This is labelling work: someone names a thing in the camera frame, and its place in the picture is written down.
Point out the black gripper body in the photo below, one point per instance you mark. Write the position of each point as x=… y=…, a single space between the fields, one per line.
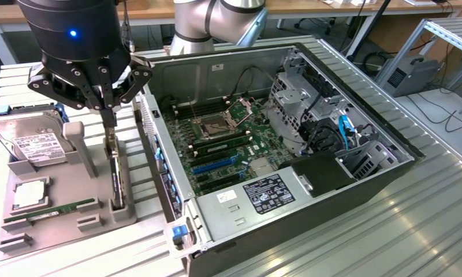
x=80 y=43

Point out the light blue case latch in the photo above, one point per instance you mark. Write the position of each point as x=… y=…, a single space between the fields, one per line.
x=178 y=232

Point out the grey parts rack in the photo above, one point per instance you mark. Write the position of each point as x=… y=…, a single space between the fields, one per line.
x=62 y=236

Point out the black graphics card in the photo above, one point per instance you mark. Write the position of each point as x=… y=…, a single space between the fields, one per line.
x=116 y=173

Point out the silver disk bay cage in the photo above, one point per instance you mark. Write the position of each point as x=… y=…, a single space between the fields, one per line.
x=369 y=161
x=293 y=98

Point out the thin locking lever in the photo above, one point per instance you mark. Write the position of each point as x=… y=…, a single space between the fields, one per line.
x=194 y=111

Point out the green motherboard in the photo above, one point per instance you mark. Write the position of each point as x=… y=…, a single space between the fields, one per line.
x=262 y=138

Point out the grey power supply unit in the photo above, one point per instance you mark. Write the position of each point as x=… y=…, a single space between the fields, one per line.
x=223 y=213

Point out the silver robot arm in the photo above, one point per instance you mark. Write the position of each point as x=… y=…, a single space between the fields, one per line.
x=193 y=23

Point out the blue expansion slot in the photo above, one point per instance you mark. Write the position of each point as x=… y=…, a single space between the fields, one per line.
x=211 y=167

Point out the black plastic shroud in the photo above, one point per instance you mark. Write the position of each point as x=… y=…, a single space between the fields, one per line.
x=319 y=176

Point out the green RAM stick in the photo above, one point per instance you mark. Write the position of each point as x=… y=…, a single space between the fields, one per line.
x=223 y=143
x=58 y=210

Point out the silver chipset heatsink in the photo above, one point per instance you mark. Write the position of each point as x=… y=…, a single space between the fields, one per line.
x=262 y=168

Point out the black office chair base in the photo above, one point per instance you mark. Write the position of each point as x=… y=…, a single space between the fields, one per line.
x=329 y=27

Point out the CPU socket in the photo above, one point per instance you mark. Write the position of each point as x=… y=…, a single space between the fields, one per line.
x=211 y=127

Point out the open black PC case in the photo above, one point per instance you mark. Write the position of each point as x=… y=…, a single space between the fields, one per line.
x=293 y=245

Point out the silver hard disk drive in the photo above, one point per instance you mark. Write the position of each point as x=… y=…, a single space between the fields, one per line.
x=27 y=135

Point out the metal socket cover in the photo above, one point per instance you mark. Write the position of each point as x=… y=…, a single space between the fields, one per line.
x=230 y=118

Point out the aluminium frame table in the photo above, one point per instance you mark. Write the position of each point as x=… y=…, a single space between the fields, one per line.
x=446 y=31

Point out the silver CPU chip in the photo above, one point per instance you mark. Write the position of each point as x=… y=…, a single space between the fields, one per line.
x=29 y=194

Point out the black slanted pole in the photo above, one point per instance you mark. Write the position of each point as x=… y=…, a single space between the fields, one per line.
x=370 y=26

